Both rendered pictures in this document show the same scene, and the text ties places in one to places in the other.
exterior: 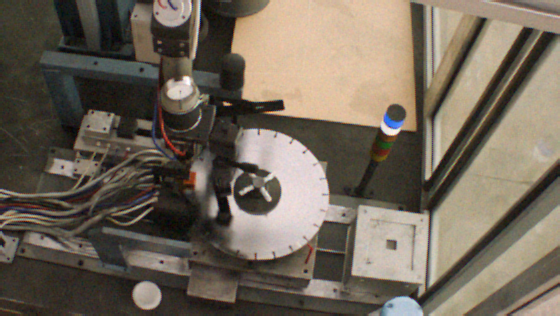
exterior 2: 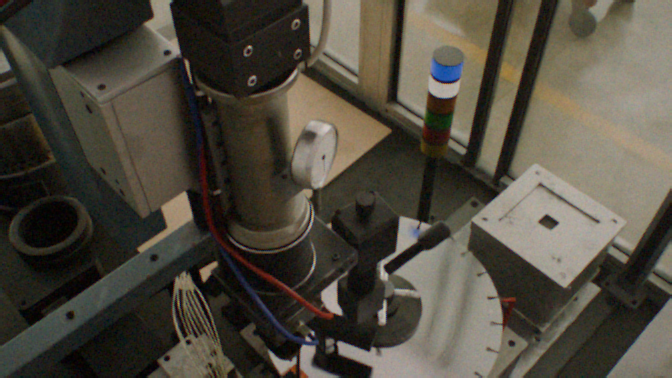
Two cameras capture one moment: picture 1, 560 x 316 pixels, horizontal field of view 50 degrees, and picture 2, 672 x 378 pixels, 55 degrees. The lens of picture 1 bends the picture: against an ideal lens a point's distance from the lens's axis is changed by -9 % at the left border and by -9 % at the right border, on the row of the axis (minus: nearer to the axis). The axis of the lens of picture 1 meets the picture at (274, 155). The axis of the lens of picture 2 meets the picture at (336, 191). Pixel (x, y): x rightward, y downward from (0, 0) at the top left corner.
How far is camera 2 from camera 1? 0.77 m
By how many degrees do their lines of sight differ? 26
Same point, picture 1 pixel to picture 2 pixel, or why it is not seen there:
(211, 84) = (194, 240)
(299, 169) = not seen: hidden behind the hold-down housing
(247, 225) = (424, 354)
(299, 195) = (423, 264)
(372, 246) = (537, 242)
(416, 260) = (589, 210)
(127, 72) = (51, 339)
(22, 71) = not seen: outside the picture
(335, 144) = not seen: hidden behind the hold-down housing
